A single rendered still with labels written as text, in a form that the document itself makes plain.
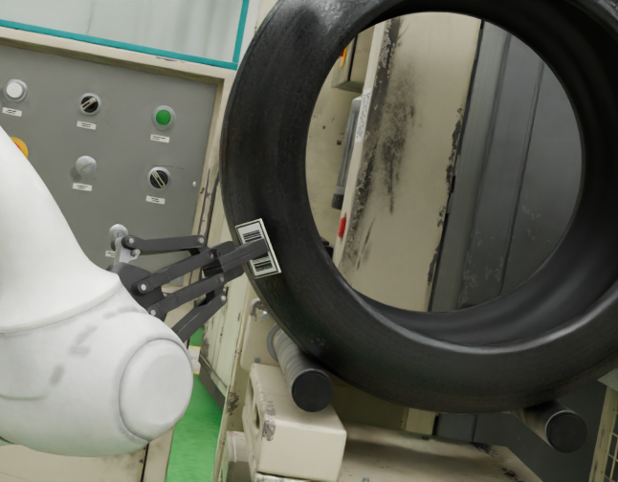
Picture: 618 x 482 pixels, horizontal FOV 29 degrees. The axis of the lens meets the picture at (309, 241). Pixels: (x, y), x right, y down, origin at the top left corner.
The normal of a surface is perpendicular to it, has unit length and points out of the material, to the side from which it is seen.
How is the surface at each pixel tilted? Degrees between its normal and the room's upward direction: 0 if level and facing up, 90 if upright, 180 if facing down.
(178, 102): 90
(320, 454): 90
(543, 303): 83
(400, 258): 90
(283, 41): 75
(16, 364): 106
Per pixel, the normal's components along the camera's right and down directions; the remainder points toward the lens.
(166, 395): 0.77, 0.10
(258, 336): 0.09, 0.07
